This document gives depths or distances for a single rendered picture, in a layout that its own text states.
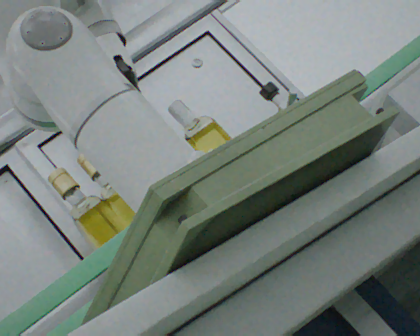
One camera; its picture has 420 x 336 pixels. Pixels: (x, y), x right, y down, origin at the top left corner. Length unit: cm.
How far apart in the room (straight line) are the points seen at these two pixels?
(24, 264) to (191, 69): 49
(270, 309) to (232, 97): 87
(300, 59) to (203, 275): 99
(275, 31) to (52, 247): 61
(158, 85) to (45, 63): 72
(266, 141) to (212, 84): 86
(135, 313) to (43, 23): 39
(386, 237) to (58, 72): 40
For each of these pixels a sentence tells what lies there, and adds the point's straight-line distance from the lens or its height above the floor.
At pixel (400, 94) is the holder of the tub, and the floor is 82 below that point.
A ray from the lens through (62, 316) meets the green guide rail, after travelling 123.
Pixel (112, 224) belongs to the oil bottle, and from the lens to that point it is 138.
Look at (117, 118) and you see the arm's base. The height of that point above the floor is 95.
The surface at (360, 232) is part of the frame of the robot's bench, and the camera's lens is 95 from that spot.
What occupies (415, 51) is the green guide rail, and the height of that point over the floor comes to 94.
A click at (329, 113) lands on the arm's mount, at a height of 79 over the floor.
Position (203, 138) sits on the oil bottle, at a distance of 145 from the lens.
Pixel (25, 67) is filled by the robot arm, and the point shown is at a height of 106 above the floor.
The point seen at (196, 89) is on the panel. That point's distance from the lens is 168.
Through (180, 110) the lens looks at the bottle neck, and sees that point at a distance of 149.
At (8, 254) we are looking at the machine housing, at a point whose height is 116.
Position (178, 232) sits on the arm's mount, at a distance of 74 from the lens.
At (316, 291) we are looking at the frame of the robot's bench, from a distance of 88.
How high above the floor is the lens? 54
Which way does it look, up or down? 19 degrees up
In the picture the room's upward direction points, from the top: 43 degrees counter-clockwise
